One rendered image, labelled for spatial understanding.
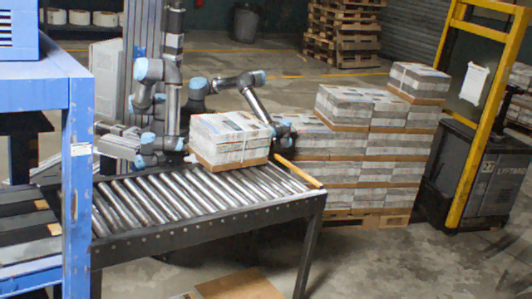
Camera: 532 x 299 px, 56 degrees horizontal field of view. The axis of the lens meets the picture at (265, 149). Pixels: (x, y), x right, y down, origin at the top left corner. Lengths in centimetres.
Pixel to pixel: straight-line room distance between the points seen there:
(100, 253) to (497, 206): 340
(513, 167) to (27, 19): 378
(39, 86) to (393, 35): 1037
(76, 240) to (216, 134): 109
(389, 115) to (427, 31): 736
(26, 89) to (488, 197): 373
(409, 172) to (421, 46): 720
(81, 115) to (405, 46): 1007
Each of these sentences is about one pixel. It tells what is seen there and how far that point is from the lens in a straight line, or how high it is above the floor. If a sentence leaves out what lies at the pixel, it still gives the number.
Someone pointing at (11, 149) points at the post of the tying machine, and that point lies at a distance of 256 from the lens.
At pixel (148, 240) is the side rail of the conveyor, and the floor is 77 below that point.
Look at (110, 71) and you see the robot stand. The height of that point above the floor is 109.
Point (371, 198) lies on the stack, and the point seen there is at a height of 29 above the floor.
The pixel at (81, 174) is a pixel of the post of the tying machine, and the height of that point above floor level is 123.
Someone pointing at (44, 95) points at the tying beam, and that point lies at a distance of 156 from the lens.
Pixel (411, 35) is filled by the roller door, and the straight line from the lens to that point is 1125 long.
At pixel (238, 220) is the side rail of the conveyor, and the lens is 241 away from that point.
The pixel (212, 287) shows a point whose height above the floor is 0.
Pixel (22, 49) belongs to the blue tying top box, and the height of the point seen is 158.
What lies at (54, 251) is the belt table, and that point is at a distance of 209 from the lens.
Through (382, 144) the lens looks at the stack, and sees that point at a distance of 383.
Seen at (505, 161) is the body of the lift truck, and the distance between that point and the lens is 443.
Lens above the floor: 199
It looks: 22 degrees down
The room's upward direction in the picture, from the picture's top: 10 degrees clockwise
